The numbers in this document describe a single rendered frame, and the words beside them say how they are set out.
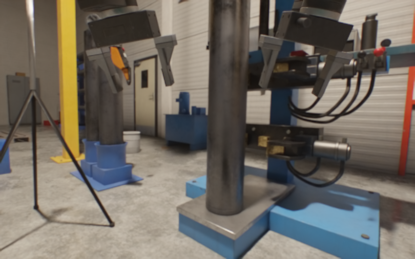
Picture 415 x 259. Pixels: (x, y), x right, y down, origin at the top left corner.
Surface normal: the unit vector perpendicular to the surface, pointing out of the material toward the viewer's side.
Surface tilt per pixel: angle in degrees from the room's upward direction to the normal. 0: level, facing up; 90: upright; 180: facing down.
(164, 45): 114
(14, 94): 90
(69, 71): 90
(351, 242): 90
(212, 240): 90
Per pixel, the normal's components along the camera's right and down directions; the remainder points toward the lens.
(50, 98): 0.76, 0.07
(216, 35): -0.67, 0.05
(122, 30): -0.15, 0.48
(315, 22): 0.07, 0.48
